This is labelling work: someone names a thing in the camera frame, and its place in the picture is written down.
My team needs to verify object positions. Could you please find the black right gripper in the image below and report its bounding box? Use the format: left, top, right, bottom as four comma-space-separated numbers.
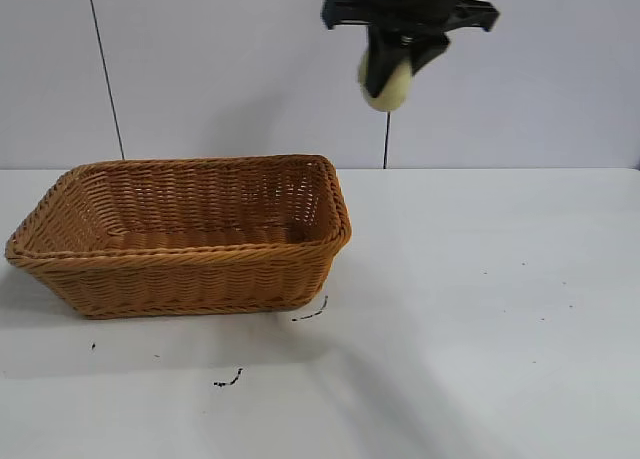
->
322, 0, 502, 99

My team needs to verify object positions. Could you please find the pale yellow egg yolk pastry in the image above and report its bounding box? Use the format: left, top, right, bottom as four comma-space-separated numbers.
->
355, 48, 412, 113

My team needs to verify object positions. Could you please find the woven wicker basket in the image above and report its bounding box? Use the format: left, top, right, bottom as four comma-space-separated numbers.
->
5, 154, 354, 321

